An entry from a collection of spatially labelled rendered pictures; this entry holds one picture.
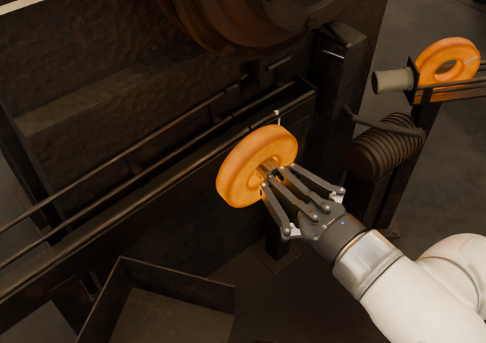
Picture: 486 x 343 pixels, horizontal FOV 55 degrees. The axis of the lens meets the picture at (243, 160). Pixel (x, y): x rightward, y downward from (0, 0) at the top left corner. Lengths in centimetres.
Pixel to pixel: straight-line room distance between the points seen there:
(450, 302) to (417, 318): 5
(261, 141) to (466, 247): 34
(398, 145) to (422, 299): 72
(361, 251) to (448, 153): 147
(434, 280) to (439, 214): 122
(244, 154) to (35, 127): 36
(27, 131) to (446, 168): 160
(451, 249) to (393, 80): 57
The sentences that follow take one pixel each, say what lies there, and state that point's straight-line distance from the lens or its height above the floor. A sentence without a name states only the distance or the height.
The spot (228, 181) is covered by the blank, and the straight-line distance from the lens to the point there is 72.
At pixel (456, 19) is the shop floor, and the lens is 293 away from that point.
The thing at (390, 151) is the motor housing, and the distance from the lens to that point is 128.
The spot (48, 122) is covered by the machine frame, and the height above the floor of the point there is 87.
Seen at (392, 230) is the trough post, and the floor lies 1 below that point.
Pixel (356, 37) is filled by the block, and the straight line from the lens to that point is 113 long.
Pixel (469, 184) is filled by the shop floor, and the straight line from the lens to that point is 200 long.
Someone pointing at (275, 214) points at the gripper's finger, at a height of 85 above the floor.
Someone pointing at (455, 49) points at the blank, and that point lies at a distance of 122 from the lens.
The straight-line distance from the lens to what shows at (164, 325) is 88.
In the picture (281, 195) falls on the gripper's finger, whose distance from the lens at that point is 71.
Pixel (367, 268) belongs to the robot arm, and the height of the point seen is 87.
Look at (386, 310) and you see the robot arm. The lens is 64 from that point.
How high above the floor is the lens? 142
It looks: 49 degrees down
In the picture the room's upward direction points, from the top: straight up
